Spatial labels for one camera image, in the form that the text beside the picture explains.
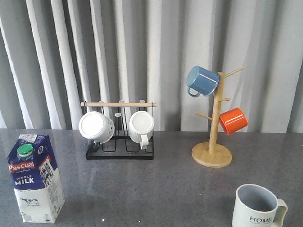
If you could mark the grey white curtain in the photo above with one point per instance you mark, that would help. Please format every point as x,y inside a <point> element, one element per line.
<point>55,54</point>

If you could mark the blue enamel mug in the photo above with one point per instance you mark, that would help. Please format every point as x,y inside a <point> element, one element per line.
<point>201,81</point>

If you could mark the smooth white mug on rack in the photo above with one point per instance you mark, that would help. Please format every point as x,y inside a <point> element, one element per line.
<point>96,127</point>

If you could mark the blue white milk carton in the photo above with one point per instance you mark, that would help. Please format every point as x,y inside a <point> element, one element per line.
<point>36,179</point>

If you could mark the white HOME mug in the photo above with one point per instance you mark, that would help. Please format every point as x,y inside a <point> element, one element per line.
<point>256,206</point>

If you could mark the orange enamel mug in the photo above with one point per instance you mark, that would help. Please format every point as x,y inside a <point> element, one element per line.
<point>233,120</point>

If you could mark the black wire mug rack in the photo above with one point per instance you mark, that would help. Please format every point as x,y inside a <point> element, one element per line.
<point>121,146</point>

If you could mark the wooden mug tree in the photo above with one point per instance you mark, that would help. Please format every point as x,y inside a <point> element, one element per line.
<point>210,153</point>

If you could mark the ribbed white mug on rack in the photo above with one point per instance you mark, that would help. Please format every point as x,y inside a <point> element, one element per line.
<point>141,128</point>

